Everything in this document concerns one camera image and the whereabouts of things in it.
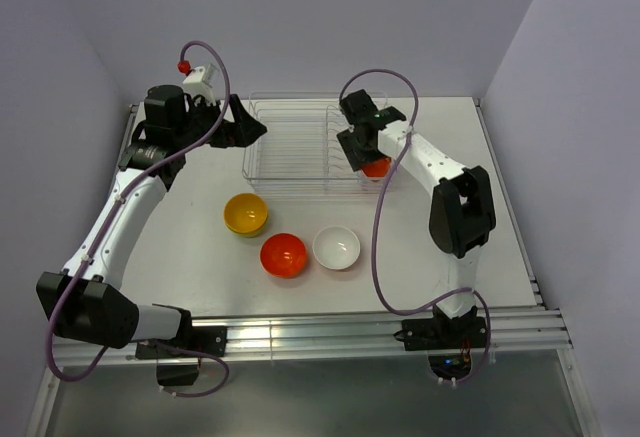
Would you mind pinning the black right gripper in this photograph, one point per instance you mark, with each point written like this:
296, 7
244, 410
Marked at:
354, 156

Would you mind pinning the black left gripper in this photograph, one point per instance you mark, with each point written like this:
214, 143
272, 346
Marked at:
239, 133

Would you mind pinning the orange bowl carried to rack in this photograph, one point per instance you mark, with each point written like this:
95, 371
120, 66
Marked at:
378, 169

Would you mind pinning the orange bowl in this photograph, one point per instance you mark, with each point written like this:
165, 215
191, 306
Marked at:
284, 255

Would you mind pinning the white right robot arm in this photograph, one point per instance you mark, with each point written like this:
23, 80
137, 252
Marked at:
461, 213

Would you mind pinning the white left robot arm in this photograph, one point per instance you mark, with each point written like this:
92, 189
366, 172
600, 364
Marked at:
83, 301

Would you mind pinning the white bowl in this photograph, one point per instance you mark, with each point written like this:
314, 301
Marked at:
336, 248

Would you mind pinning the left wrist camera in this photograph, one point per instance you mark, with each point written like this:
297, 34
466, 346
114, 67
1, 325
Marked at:
198, 81

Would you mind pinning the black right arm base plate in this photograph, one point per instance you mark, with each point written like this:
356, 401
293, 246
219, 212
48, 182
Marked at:
433, 334

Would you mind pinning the aluminium table edge rail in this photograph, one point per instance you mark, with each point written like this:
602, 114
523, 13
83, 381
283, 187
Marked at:
371, 335

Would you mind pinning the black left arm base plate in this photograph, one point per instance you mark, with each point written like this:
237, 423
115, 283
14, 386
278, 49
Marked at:
209, 340

